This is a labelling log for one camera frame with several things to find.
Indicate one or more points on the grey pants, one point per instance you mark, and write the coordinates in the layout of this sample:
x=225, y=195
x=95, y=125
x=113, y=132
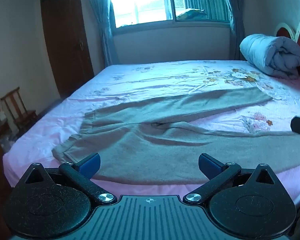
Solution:
x=145, y=150

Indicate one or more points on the folded pale blue quilt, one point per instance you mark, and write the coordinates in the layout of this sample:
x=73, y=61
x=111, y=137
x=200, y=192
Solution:
x=270, y=55

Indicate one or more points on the brown wooden wardrobe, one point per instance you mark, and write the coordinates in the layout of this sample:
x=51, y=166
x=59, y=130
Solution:
x=62, y=42

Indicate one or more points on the bed with pink floral sheet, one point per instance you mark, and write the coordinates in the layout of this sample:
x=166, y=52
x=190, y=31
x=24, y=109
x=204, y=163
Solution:
x=165, y=76

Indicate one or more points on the wooden chair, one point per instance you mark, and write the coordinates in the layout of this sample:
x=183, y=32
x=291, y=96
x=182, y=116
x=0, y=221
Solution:
x=20, y=120

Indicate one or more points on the window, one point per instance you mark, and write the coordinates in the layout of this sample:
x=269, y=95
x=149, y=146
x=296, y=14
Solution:
x=145, y=2

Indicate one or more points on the cloth bundle on windowsill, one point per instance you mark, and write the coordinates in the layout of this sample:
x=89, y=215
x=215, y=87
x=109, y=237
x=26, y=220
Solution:
x=191, y=13

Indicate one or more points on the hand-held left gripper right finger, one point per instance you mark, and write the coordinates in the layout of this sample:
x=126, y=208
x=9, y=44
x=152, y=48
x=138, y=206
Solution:
x=207, y=166

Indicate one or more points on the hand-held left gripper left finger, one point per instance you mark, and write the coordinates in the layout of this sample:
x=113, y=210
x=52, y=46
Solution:
x=91, y=165

